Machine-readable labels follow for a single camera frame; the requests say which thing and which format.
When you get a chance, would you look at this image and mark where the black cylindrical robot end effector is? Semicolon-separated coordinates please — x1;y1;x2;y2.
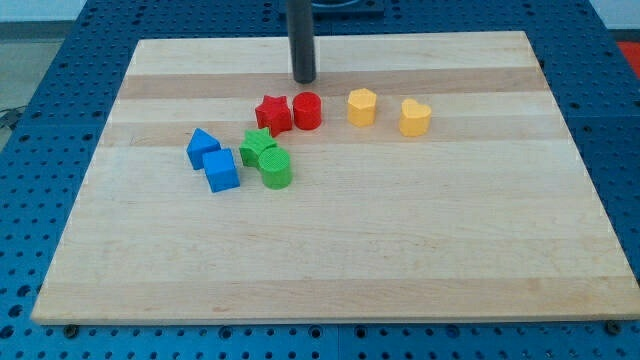
286;0;316;84

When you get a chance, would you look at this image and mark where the yellow heart block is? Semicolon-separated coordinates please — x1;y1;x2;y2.
398;98;432;137

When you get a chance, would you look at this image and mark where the red cylinder block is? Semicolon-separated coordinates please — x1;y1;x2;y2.
292;92;322;130

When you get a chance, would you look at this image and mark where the red star block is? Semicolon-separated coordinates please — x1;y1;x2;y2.
255;95;293;137

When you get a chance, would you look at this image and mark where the yellow pentagon block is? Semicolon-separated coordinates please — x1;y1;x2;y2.
347;88;377;127

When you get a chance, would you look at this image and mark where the green star block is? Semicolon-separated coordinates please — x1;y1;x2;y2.
239;128;277;167

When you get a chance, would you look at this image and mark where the green cylinder block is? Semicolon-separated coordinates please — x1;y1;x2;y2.
258;147;293;190

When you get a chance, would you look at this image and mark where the blue cube block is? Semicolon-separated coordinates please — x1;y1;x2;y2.
203;148;240;193

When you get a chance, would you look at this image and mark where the light wooden board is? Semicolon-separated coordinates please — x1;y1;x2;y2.
31;31;639;325

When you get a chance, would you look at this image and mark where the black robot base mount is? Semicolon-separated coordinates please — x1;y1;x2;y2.
311;0;387;21

